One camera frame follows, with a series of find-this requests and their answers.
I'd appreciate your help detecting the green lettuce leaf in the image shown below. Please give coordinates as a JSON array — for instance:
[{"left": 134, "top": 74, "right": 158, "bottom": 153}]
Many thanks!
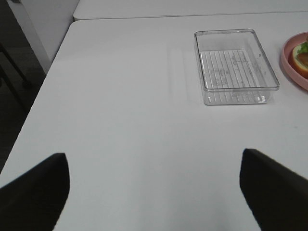
[{"left": 297, "top": 38, "right": 308, "bottom": 54}]

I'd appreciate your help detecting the bread slice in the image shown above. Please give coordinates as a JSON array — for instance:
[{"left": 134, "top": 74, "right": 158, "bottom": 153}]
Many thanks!
[{"left": 289, "top": 45, "right": 308, "bottom": 79}]

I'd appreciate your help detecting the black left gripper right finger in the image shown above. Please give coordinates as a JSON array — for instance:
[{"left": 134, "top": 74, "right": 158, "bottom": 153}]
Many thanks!
[{"left": 239, "top": 149, "right": 308, "bottom": 231}]

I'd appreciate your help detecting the pink round plate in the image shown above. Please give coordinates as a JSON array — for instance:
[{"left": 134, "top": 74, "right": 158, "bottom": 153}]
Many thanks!
[{"left": 281, "top": 32, "right": 308, "bottom": 91}]

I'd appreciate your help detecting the black chair frame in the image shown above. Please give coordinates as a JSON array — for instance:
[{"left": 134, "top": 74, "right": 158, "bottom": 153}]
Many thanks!
[{"left": 0, "top": 43, "right": 33, "bottom": 106}]

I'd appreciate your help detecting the white table leg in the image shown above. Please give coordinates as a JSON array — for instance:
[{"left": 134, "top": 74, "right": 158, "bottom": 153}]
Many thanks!
[{"left": 7, "top": 0, "right": 51, "bottom": 74}]

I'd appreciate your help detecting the left clear plastic container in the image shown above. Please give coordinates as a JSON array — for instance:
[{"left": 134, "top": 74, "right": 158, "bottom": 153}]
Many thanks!
[{"left": 194, "top": 29, "right": 280, "bottom": 105}]

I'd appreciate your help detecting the bacon strip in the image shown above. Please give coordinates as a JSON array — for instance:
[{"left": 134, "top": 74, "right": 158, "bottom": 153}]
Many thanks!
[{"left": 297, "top": 52, "right": 308, "bottom": 66}]

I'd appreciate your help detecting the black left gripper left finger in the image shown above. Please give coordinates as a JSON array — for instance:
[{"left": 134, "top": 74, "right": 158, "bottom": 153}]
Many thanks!
[{"left": 0, "top": 153, "right": 70, "bottom": 231}]

